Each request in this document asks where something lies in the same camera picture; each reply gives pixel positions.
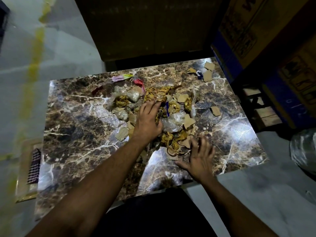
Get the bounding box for clear plastic bag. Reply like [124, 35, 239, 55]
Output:
[290, 128, 316, 176]

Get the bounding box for crumpled clear plastic wrapper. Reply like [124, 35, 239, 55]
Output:
[107, 85, 143, 121]
[162, 112, 186, 133]

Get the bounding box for large dark cardboard box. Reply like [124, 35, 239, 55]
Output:
[74, 0, 233, 62]

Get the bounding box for pile of torn cardboard scraps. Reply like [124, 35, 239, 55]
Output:
[106, 84, 198, 161]

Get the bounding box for dark furniture edge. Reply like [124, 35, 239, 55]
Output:
[0, 0, 11, 53]

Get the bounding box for wooden pallet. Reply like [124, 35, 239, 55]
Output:
[243, 87, 283, 132]

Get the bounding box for checked cloth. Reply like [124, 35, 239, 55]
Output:
[26, 148, 41, 184]

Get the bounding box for person's right hand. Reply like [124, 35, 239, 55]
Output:
[175, 136, 216, 183]

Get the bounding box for person's right forearm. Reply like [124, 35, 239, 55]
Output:
[195, 176, 280, 237]

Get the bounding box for person's dark trousers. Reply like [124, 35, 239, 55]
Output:
[91, 187, 218, 237]

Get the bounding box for person's left forearm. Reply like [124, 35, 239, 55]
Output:
[26, 139, 154, 237]

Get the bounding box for person's left hand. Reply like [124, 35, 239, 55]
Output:
[130, 100, 164, 147]

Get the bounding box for flat brown cardboard tray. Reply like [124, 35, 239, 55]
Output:
[15, 143, 44, 203]

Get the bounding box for brown cardboard box blue stripe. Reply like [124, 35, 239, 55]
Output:
[211, 0, 316, 85]
[261, 39, 316, 129]

